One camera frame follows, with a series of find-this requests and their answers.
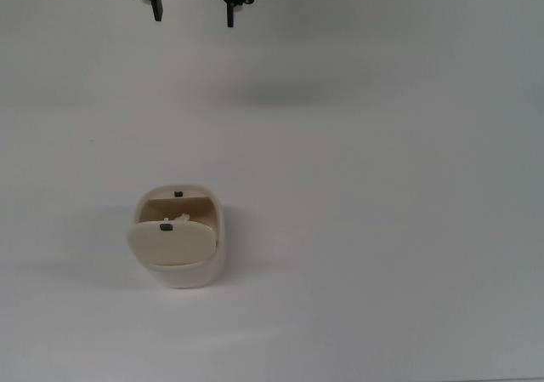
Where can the small white lidded bin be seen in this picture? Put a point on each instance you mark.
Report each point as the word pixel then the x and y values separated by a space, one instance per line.
pixel 183 263

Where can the white paper trash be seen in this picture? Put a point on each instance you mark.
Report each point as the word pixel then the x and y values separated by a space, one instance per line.
pixel 183 218

